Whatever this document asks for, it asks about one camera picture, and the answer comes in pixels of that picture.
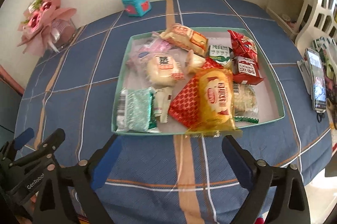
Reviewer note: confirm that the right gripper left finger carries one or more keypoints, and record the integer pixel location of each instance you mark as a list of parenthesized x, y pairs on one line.
[(54, 203)]

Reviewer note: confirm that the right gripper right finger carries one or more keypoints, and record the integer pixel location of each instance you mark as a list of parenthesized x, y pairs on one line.
[(289, 205)]

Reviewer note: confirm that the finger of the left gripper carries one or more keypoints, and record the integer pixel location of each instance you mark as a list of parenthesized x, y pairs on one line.
[(49, 146), (9, 149)]

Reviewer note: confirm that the clear round cracker packet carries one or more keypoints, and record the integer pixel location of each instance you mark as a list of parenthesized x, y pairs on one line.
[(245, 104)]

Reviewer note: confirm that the yellow cake packet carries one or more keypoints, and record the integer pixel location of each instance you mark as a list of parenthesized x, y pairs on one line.
[(216, 104)]

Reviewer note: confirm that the mint green wafer packet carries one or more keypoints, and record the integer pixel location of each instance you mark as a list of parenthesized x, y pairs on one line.
[(135, 111)]

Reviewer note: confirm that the white cake packet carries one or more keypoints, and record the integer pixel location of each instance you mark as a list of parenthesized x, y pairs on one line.
[(162, 101)]

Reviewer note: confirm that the red patterned packet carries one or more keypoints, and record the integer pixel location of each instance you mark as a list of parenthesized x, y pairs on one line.
[(184, 107)]

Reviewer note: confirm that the red white milk biscuit packet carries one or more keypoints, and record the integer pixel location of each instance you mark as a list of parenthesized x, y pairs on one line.
[(245, 71)]

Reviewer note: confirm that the pink snack packet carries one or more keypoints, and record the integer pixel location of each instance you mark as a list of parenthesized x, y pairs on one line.
[(147, 51)]

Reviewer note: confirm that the clear steamed bun packet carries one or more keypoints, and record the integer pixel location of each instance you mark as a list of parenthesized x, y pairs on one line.
[(164, 70)]

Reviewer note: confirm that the green biscuit packet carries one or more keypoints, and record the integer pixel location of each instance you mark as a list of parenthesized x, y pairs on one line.
[(220, 54)]

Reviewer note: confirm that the red crinkled snack bag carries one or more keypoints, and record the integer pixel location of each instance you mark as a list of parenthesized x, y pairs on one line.
[(243, 46)]

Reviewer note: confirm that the jelly pudding cup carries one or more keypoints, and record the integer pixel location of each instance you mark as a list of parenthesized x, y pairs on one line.
[(194, 62)]

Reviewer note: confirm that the orange white bread packet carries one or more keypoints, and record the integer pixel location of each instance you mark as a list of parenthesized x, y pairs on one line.
[(186, 38)]

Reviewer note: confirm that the pink flower bouquet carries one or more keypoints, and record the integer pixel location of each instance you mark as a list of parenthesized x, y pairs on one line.
[(47, 26)]

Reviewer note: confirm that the clutter beside table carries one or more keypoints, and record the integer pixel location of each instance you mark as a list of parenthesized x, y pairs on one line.
[(326, 47)]

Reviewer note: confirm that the smartphone on stand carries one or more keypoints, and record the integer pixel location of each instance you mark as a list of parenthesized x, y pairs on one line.
[(317, 81)]

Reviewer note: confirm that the teal toy chest box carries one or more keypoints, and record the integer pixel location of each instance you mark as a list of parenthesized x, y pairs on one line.
[(136, 8)]

